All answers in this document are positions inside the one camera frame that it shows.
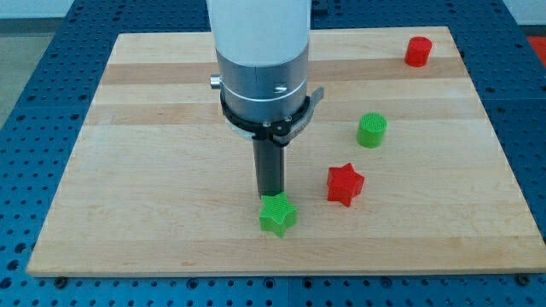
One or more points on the wooden board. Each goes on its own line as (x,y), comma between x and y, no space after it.
(158,185)

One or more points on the red star block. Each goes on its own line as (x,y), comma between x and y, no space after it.
(344,184)

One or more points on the green cylinder block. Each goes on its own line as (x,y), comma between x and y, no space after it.
(371,130)

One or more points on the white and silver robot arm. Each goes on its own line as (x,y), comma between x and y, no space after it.
(262,52)

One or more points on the green star block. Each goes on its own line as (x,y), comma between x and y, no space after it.
(277,214)

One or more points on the red cylinder block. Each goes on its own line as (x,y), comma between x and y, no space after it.
(418,51)

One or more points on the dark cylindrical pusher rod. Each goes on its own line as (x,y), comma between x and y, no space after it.
(269,167)

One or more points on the black clamp ring mount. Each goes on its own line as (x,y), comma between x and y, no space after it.
(281,132)

